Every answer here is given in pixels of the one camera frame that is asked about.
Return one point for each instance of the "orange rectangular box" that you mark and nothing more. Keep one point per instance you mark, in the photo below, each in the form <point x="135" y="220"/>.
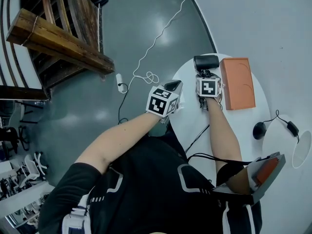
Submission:
<point x="237" y="84"/>

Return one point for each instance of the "person's left forearm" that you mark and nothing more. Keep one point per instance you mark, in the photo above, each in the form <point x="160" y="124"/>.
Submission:
<point x="122" y="135"/>

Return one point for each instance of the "white power strip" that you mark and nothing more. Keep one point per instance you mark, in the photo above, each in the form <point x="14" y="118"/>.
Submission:
<point x="120" y="82"/>

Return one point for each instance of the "white office chair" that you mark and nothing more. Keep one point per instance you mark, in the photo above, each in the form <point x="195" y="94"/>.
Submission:
<point x="30" y="169"/>

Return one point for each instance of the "person's right forearm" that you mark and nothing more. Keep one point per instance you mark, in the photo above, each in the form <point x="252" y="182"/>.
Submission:
<point x="223" y="135"/>

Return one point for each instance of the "person's black shirt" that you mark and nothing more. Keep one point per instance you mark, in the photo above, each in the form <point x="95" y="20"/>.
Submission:
<point x="151" y="191"/>

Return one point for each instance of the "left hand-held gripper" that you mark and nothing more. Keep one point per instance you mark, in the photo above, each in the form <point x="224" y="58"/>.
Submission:
<point x="158" y="103"/>

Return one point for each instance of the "dark wooden staircase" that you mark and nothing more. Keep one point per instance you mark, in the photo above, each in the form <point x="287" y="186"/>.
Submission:
<point x="61" y="40"/>

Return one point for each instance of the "black cylindrical device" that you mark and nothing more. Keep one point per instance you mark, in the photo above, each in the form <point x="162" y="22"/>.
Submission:
<point x="206" y="62"/>

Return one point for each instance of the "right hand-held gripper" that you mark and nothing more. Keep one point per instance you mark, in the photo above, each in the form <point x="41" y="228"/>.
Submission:
<point x="208" y="88"/>

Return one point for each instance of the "white curved desk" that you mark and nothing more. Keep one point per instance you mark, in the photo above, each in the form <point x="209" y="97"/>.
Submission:
<point x="190" y="121"/>

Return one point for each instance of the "white shade table lamp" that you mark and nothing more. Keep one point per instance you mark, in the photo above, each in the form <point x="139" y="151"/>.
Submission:
<point x="280" y="140"/>

